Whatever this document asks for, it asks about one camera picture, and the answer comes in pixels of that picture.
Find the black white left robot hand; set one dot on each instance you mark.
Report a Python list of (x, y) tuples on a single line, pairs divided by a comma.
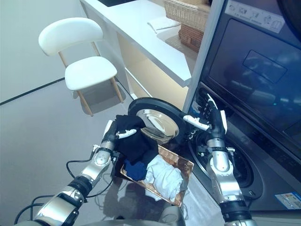
[(110, 134)]

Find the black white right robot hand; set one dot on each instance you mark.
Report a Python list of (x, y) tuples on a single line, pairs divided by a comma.
[(216, 122)]

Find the black garment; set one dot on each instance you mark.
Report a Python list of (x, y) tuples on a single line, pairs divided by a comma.
[(138, 146)]

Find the white garment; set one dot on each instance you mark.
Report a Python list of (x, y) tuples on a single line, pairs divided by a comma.
[(162, 176)]

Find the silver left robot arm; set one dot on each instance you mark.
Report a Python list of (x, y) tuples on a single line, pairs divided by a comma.
[(98, 160)]

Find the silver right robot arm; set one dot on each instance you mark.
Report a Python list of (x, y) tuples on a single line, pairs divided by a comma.
[(221, 160)]

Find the round glass washing machine door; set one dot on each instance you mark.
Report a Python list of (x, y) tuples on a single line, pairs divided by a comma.
[(164, 103)]

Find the grey front-load washing machine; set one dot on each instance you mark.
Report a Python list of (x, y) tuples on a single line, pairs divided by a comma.
[(258, 164)]

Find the navy blue garment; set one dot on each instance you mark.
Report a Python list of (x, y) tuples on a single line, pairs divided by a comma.
[(136, 171)]

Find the brown wicker laundry tray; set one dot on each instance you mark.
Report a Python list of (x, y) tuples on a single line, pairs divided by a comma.
[(178, 162)]

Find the white upright cabinet panel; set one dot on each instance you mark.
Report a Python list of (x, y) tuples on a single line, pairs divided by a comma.
[(204, 58)]

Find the white chair wooden legs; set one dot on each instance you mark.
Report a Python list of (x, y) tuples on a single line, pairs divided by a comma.
[(89, 73)]

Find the dark stacked dryer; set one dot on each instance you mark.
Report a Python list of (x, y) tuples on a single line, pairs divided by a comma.
[(258, 58)]

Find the grey robot torso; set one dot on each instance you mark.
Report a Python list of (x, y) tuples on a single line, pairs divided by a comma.
[(70, 223)]

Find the right robot leg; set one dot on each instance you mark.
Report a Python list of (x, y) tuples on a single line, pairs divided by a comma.
[(172, 215)]

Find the white counter cabinet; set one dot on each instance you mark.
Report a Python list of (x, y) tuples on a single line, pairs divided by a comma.
[(141, 35)]

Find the white folded towel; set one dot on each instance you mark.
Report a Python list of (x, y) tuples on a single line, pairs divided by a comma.
[(164, 23)]

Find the light wicker basket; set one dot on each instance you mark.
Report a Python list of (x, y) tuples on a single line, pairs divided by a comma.
[(185, 14)]

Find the black sink basin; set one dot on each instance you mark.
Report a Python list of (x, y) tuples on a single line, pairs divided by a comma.
[(113, 2)]

